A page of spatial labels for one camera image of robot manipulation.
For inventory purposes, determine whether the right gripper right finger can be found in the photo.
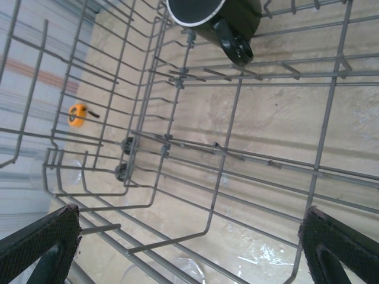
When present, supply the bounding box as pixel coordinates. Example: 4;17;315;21
298;205;379;284

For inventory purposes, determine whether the yellow tape measure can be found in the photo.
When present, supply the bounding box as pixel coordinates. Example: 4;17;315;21
67;103;101;129

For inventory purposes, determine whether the black mug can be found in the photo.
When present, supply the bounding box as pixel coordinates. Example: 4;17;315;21
165;0;264;67

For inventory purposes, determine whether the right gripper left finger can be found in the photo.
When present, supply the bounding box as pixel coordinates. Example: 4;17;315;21
0;203;83;284

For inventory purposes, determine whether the clear plastic cup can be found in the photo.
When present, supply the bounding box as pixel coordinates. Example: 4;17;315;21
122;256;208;284

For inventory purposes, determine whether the grey wire dish rack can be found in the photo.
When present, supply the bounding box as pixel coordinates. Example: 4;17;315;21
0;0;379;284

